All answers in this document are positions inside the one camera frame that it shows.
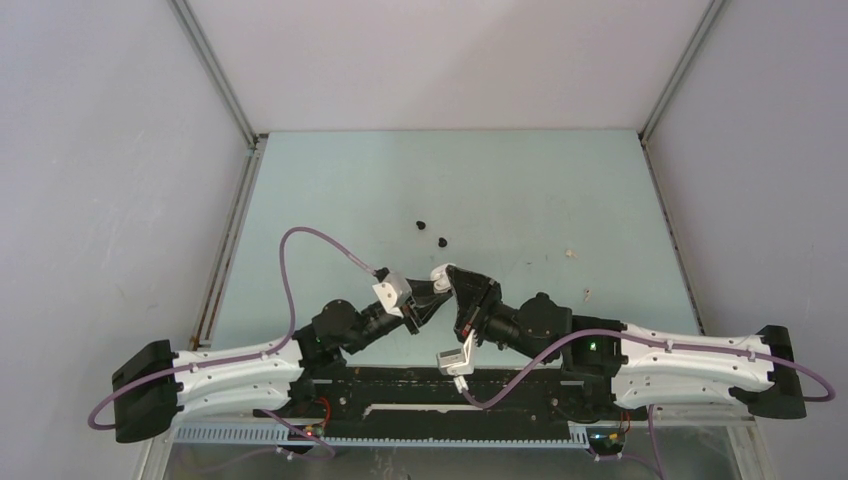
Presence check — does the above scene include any aluminium frame post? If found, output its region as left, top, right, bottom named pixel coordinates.
left=167, top=0, right=259, bottom=148
left=639, top=0, right=730, bottom=146

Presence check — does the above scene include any aluminium frame post right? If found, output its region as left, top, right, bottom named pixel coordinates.
left=639, top=0, right=730, bottom=146

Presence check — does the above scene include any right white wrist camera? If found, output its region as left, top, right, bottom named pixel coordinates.
left=436, top=330, right=477, bottom=377

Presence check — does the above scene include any white earbud charging case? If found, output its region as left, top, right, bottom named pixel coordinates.
left=430, top=263, right=452, bottom=294

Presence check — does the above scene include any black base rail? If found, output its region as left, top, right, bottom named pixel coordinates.
left=275, top=366, right=647, bottom=442

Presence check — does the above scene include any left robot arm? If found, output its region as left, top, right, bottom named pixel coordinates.
left=111, top=274, right=451, bottom=444

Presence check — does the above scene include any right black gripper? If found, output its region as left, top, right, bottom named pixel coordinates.
left=446, top=265, right=552, bottom=365

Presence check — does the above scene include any aluminium frame post left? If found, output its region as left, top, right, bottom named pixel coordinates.
left=167, top=0, right=259, bottom=148

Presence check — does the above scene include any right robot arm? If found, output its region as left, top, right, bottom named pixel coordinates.
left=430, top=264, right=807, bottom=420

